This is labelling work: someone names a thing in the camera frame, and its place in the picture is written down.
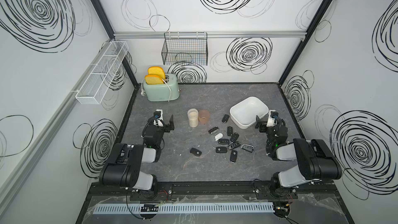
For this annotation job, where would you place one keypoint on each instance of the chrome-trimmed porsche key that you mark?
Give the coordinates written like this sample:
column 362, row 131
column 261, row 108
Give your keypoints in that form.
column 234, row 145

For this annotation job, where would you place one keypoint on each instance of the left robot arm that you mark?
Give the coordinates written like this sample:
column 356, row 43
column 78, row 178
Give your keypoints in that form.
column 123, row 167

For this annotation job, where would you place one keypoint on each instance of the clear jar with grain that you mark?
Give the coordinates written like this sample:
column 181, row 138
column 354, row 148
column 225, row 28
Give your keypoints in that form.
column 193, row 117

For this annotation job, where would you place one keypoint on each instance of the black vw key lower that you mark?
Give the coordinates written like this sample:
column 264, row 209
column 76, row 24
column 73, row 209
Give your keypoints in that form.
column 221, row 149

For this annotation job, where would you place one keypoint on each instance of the white storage box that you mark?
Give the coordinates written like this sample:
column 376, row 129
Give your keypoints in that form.
column 245, row 112

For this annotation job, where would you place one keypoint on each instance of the white mesh wall shelf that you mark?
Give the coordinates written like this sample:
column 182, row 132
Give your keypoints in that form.
column 101, row 76

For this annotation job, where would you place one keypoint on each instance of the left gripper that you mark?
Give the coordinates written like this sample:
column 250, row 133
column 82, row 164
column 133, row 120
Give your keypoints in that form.
column 166, row 126

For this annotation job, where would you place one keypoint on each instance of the pink translucent cup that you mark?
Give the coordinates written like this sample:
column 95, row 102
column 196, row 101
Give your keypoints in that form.
column 204, row 116

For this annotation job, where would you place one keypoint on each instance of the white key fob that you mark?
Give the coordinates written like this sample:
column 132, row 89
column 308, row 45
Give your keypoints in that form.
column 218, row 136

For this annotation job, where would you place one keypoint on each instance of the yellow toast slice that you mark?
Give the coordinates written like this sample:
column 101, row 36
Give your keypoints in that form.
column 156, row 70
column 153, row 79

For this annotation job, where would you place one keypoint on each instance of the black silver-edged key fob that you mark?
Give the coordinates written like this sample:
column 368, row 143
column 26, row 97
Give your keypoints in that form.
column 213, row 130

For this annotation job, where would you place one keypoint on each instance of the lone black vw key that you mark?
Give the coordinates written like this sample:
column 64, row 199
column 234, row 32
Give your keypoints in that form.
column 195, row 152

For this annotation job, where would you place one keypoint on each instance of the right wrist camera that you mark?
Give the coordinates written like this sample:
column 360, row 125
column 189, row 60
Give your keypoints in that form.
column 272, row 118

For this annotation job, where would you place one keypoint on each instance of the silver bmw key fob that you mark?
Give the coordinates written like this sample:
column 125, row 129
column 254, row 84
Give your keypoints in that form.
column 247, row 147

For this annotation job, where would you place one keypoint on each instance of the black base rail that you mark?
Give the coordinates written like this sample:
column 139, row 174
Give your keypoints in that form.
column 168, row 191

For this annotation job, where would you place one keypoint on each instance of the white slotted cable duct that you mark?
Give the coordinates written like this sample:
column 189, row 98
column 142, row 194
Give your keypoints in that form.
column 185, row 208

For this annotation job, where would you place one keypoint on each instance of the front yellow toast slice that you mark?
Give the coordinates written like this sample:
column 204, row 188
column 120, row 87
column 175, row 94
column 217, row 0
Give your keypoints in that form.
column 153, row 79

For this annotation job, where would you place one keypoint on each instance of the black wire basket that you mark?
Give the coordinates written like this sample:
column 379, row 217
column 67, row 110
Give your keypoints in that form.
column 191, row 47

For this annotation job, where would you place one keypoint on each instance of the black flip key middle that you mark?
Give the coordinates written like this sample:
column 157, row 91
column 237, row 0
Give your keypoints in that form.
column 234, row 137

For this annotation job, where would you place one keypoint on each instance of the black vw key vertical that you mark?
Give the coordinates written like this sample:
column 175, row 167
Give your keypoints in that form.
column 233, row 156

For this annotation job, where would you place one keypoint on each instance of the mint green toaster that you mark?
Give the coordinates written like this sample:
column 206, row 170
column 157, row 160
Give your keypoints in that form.
column 168, row 91

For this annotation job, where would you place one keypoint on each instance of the black three-button key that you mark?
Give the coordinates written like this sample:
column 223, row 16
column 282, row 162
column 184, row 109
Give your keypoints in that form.
column 223, row 141

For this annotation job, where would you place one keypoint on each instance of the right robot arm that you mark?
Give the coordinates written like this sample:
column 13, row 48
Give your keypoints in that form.
column 315, row 161

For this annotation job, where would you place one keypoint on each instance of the black flip key upper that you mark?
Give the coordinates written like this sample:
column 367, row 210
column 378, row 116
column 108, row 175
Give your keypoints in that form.
column 229, row 131

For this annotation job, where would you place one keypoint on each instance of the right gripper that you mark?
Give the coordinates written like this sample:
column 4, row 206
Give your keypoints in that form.
column 263, row 125

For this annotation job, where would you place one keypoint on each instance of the rear yellow toast slice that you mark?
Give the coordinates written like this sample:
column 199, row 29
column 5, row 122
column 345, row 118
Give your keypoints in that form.
column 156, row 70

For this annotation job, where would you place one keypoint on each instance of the black flip key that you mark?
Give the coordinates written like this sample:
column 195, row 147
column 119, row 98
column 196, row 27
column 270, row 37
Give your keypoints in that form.
column 229, row 131
column 234, row 137

